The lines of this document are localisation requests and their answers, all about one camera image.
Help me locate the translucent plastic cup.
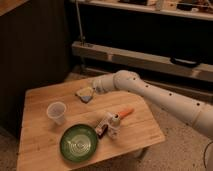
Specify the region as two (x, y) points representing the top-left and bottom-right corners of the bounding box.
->
(46, 102), (66, 125)

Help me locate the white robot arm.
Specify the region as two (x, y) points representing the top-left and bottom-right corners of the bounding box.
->
(76, 70), (213, 140)

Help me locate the green ceramic bowl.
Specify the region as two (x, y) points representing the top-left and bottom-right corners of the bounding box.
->
(59, 124), (98, 163)

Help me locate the blue sponge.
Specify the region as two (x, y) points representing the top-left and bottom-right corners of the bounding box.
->
(80, 96), (93, 103)

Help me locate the small silver shaker bottle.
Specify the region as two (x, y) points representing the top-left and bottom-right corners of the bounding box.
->
(107, 113), (122, 139)

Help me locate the orange carrot toy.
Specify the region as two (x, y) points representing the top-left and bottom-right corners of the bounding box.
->
(118, 108), (134, 119)

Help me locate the wooden table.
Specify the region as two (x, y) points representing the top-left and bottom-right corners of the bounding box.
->
(17, 79), (165, 171)

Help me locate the long metal case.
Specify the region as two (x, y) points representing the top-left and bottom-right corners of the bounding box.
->
(71, 41), (213, 82)

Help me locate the white red packet box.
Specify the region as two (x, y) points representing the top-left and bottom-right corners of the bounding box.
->
(94, 112), (114, 138)

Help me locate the metal vertical pole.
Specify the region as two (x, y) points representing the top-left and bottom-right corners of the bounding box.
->
(75, 0), (85, 45)

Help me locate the upper wooden shelf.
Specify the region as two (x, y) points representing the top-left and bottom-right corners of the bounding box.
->
(70, 0), (213, 21)

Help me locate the black case handle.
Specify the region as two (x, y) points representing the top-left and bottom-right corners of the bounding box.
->
(170, 57), (201, 68)

